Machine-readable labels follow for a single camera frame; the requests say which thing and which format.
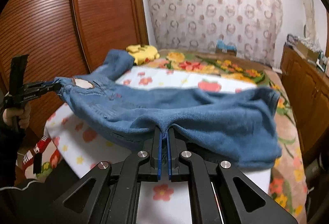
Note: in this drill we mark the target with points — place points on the brown louvered wardrobe door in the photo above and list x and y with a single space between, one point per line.
66 37

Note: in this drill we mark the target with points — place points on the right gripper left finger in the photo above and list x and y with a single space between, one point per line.
151 165

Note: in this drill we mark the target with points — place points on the light blue denim pants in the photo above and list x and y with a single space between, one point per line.
117 110

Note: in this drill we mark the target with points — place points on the cardboard box on cabinet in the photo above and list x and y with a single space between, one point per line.
306 52

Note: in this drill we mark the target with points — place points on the white floral bed sheet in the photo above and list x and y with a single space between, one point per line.
163 201

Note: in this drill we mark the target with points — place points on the yellow plush toy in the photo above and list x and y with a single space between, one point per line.
143 53

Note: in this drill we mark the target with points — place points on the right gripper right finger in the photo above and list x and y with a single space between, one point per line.
178 156

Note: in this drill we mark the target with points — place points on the left hand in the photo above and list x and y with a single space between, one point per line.
23 115

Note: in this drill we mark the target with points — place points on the wooden sideboard cabinet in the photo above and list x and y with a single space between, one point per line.
307 90

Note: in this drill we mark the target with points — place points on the patterned lace curtain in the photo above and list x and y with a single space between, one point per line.
197 25

